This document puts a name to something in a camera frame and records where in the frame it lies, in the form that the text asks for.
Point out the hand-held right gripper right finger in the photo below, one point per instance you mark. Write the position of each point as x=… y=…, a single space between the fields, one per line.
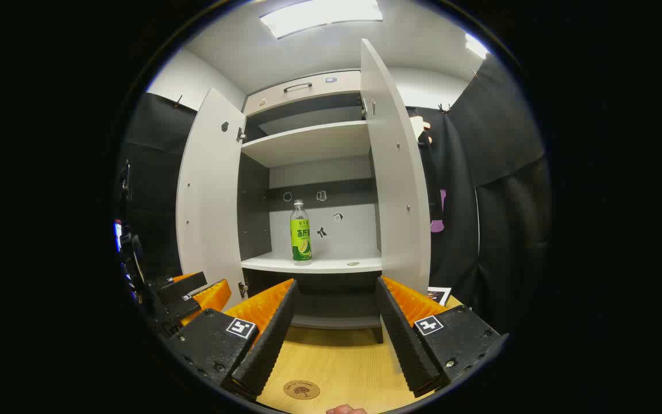
x=405 y=339

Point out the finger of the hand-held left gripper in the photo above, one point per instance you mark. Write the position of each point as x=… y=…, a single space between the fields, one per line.
x=184 y=286
x=213 y=299

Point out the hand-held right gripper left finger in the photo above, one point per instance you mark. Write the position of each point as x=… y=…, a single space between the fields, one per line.
x=268 y=339

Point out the round brown coaster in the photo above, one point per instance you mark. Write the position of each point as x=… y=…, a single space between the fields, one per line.
x=301 y=390

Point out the grey cabinet door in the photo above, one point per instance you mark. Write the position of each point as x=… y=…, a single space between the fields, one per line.
x=210 y=201
x=394 y=172

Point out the green label plastic bottle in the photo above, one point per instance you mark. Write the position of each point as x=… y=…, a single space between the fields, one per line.
x=301 y=236

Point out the grey cabinet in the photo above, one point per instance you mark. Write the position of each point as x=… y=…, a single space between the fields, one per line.
x=308 y=144

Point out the grey cabinet drawer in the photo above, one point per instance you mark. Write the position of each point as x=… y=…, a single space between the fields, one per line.
x=319 y=92

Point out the computer screen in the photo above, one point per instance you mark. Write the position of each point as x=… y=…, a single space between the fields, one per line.
x=118 y=236

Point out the black backdrop cloth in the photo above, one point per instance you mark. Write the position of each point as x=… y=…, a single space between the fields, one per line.
x=509 y=172

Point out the small ceiling light panel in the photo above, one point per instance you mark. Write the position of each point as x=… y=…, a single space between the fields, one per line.
x=476 y=46

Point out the large ceiling light panel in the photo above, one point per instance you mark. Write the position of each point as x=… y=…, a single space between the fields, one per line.
x=319 y=16

